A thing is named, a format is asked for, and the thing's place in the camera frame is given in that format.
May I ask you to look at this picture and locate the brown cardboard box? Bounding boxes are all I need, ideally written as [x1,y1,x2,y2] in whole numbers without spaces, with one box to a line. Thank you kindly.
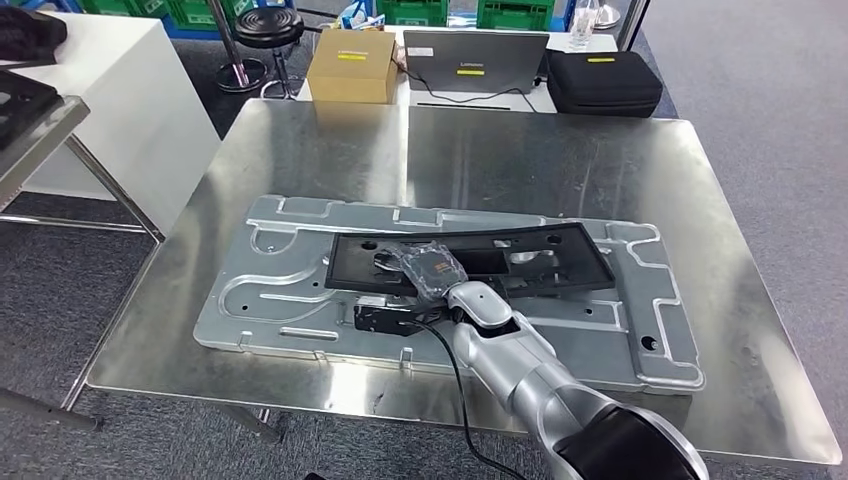
[306,27,401,105]

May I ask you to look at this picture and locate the chrome pole with base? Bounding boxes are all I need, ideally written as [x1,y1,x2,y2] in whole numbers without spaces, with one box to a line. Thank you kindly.
[206,0,270,94]

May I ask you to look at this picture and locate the black plastic frame part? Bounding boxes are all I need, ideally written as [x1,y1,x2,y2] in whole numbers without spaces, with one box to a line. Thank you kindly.
[324,221,617,299]

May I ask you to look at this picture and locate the black carrying case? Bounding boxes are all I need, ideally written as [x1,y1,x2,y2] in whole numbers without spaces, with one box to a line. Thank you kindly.
[546,49,664,119]

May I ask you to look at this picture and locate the black round stool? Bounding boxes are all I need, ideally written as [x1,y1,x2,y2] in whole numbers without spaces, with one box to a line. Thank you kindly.
[235,6,306,101]

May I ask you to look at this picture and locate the white desk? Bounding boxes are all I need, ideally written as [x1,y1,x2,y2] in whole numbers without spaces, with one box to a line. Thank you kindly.
[296,25,621,115]

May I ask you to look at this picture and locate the silver stamped metal plate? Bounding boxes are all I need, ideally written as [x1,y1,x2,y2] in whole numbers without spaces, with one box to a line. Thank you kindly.
[193,193,707,397]

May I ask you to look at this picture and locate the silver round dish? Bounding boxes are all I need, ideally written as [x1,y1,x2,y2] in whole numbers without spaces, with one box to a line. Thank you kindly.
[592,3,623,31]

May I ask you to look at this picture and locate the green plastic crate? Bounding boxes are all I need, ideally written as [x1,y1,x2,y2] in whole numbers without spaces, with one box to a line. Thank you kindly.
[78,0,170,18]
[475,0,556,32]
[165,0,256,31]
[375,0,450,28]

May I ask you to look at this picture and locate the black moulded part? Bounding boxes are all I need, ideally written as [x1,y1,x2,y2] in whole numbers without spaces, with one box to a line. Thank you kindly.
[0,69,64,150]

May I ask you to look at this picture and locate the black cloth bundle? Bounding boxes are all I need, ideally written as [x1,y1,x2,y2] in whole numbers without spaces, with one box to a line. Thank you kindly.
[0,6,69,64]

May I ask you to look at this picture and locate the white cabinet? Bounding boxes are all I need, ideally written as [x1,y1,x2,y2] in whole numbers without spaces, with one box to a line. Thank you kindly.
[0,11,223,236]

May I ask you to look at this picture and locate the black laptop cable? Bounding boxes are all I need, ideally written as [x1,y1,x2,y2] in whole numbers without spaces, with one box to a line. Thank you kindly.
[394,56,539,114]

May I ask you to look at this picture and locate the clear plastic bottle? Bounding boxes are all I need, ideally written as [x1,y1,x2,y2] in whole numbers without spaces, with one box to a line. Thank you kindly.
[568,0,601,53]

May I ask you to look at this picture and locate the grey laptop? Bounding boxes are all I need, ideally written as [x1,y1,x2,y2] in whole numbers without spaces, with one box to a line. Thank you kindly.
[402,29,551,95]

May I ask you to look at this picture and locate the blue printed package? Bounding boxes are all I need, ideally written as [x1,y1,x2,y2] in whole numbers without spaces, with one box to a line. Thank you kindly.
[337,0,387,32]

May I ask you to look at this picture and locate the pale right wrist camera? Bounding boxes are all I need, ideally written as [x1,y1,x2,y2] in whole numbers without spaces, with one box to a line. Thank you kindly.
[352,296,453,337]

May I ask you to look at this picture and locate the large stainless steel table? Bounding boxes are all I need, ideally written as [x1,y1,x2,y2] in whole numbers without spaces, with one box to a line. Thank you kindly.
[86,97,844,466]

